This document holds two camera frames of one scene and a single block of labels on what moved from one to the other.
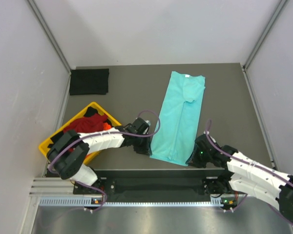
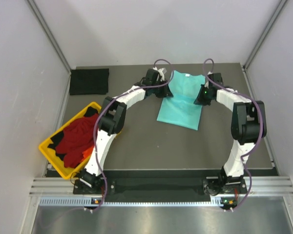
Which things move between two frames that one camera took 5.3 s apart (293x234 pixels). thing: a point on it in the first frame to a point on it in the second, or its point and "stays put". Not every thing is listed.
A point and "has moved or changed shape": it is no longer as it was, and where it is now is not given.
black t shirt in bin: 90,111 stays put
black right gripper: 193,160 to 199,101
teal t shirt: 177,126 has moved or changed shape
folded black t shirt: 89,82 stays put
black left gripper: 145,149 to 165,92
